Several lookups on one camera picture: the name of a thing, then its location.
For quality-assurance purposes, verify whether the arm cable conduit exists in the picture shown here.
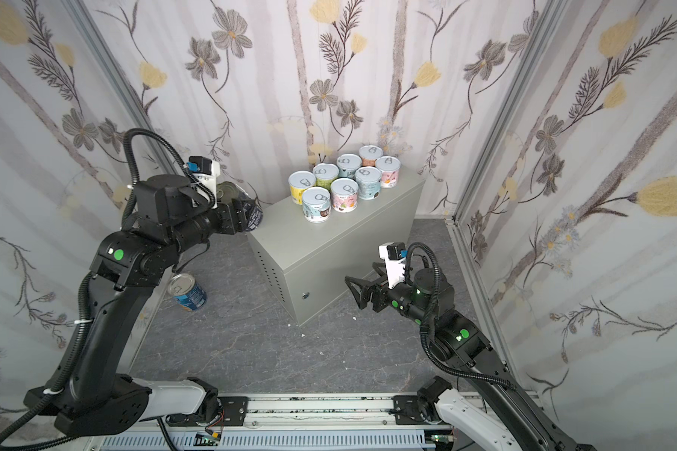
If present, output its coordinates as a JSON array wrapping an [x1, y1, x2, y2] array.
[[120, 128, 196, 221], [404, 241, 515, 390]]

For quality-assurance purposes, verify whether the white slotted cable duct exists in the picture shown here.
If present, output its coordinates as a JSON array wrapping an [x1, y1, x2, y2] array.
[[98, 430, 436, 451]]

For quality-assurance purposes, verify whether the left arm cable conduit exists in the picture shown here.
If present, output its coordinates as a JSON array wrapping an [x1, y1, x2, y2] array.
[[120, 128, 196, 221]]

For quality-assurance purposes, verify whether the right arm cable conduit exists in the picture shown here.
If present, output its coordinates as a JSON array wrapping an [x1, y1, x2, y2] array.
[[404, 241, 515, 390]]

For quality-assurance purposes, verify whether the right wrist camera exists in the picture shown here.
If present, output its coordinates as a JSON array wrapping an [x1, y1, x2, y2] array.
[[379, 242, 407, 289]]

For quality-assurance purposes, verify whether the yellow labelled can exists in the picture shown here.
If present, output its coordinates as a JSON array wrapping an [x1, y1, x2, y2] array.
[[288, 170, 316, 205]]

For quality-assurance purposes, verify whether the light blue can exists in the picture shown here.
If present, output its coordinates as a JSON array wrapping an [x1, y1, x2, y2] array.
[[355, 166, 382, 200]]

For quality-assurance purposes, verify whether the pink labelled white-lid can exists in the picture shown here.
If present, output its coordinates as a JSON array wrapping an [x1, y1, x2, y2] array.
[[330, 178, 358, 212]]

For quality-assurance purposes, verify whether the blue labelled tin can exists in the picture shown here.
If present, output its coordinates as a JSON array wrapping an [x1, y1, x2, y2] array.
[[167, 274, 207, 311]]

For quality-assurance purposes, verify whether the green labelled can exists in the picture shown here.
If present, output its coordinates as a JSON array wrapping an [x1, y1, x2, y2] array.
[[313, 163, 340, 192]]

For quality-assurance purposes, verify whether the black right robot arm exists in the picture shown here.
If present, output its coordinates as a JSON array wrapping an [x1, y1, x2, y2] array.
[[344, 268, 594, 450]]

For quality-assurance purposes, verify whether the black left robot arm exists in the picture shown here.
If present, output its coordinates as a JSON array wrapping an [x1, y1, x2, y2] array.
[[24, 175, 253, 437]]

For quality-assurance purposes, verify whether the dark blue tomato can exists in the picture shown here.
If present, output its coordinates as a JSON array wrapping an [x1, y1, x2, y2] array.
[[216, 182, 263, 232]]

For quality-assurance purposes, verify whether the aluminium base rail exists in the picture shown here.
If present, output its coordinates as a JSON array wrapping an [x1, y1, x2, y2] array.
[[83, 390, 486, 451]]

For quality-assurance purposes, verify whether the teal labelled white-lid can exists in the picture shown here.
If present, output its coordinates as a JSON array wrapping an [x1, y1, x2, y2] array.
[[336, 153, 363, 180]]

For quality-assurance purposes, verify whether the pink fruit labelled can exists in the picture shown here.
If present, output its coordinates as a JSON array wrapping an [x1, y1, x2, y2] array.
[[375, 156, 402, 189]]

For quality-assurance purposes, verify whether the orange labelled can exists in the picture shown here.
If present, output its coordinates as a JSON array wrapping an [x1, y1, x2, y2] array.
[[358, 145, 384, 166]]

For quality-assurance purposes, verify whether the grey metal cabinet box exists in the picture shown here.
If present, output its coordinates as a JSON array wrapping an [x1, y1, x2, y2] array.
[[248, 172, 424, 325]]

